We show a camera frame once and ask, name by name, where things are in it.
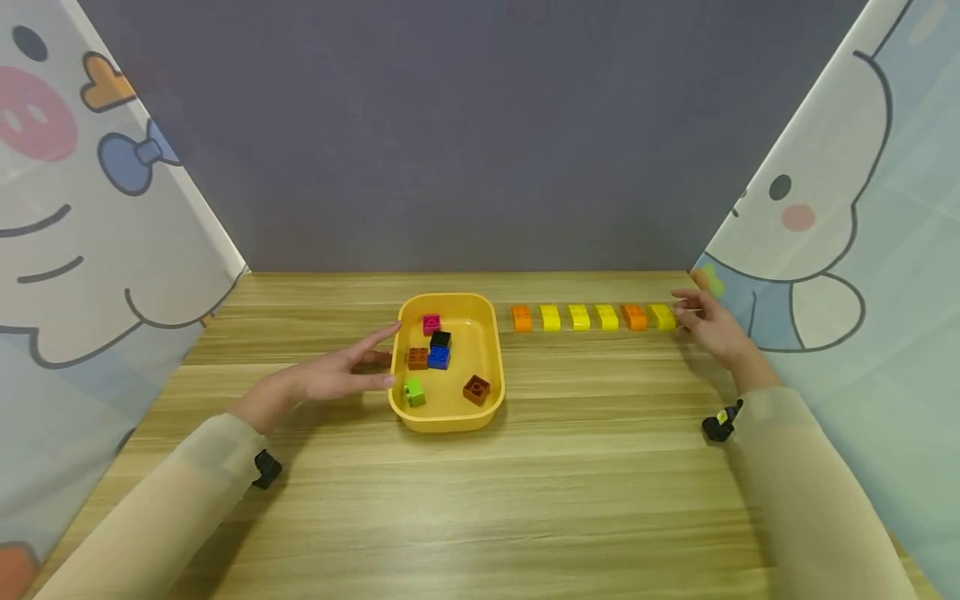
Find person's left hand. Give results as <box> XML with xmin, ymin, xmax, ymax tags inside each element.
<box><xmin>228</xmin><ymin>322</ymin><xmax>404</xmax><ymax>436</ymax></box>

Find person's right hand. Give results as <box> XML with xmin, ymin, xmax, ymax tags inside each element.
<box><xmin>670</xmin><ymin>288</ymin><xmax>781</xmax><ymax>398</ymax></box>

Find person's left forearm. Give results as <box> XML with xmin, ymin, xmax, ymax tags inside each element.
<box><xmin>30</xmin><ymin>412</ymin><xmax>270</xmax><ymax>600</ymax></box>

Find person's right forearm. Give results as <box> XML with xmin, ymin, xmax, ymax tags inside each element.
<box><xmin>731</xmin><ymin>385</ymin><xmax>925</xmax><ymax>600</ymax></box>

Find yellow plastic tray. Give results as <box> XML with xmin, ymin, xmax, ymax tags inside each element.
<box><xmin>387</xmin><ymin>292</ymin><xmax>506</xmax><ymax>434</ymax></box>

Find row of orange yellow bricks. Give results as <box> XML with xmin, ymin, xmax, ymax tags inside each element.
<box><xmin>510</xmin><ymin>303</ymin><xmax>679</xmax><ymax>333</ymax></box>

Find black wrist band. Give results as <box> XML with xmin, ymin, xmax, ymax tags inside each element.
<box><xmin>251</xmin><ymin>449</ymin><xmax>284</xmax><ymax>491</ymax></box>
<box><xmin>701</xmin><ymin>398</ymin><xmax>745</xmax><ymax>443</ymax></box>

